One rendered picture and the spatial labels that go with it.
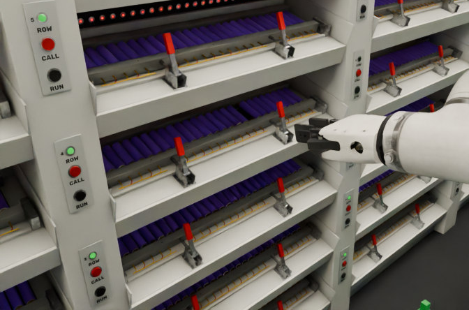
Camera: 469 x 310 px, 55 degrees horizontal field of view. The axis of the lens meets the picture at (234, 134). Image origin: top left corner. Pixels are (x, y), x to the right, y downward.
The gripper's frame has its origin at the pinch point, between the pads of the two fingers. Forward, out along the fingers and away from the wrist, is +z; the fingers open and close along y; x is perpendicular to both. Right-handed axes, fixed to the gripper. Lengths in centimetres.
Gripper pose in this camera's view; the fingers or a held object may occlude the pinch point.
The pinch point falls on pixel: (312, 130)
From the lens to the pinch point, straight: 76.2
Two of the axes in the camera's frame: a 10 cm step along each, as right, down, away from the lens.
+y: 7.7, -2.9, 5.7
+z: -6.2, -1.0, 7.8
